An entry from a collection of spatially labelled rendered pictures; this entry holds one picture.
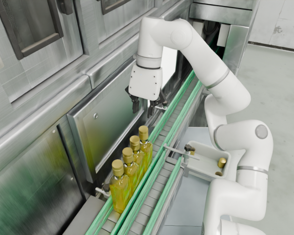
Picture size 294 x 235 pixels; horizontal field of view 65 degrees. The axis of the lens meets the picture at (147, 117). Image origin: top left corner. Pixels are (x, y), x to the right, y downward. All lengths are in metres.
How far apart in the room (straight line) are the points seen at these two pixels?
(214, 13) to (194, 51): 0.84
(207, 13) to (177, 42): 0.96
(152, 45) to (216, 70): 0.19
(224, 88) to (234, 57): 0.97
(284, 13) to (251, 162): 3.82
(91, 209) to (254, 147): 0.64
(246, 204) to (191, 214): 0.46
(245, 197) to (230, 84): 0.31
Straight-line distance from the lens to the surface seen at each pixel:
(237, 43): 1.62
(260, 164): 0.73
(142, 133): 0.83
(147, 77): 0.70
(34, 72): 0.61
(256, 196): 0.71
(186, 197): 1.16
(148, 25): 0.66
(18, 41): 0.57
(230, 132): 0.73
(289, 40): 4.55
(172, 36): 0.64
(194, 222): 1.11
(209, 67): 0.70
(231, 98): 0.71
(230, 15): 1.57
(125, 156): 0.76
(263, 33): 4.51
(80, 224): 0.98
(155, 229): 0.94
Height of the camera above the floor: 1.75
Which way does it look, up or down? 42 degrees down
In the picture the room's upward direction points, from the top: straight up
